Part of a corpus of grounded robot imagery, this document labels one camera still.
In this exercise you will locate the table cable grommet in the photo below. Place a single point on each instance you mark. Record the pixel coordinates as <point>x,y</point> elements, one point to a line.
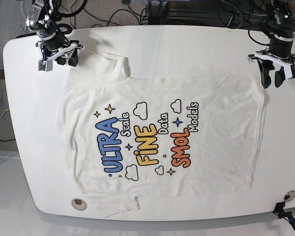
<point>79,204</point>
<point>289,196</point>

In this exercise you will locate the black clamp with cable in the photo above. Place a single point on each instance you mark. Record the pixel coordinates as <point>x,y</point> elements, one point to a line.
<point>282,214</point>

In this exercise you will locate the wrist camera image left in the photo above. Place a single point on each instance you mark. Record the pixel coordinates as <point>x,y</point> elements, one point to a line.
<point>45,65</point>

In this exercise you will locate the white printed T-shirt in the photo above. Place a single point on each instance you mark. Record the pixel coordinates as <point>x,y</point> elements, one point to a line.
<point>126,138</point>

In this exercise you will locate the right table cable grommet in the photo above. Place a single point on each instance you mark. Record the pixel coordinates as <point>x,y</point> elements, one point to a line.
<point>289,196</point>

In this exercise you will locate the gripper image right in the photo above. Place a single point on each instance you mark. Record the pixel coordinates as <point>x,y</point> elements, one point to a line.
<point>277,51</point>

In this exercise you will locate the black aluminium frame stand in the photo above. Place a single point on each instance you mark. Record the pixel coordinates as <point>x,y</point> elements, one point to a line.
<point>158,11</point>

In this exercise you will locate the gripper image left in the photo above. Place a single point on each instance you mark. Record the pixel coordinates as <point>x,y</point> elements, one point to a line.
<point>60,50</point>

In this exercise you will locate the left table cable grommet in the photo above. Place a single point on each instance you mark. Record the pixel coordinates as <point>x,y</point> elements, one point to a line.
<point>79,204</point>

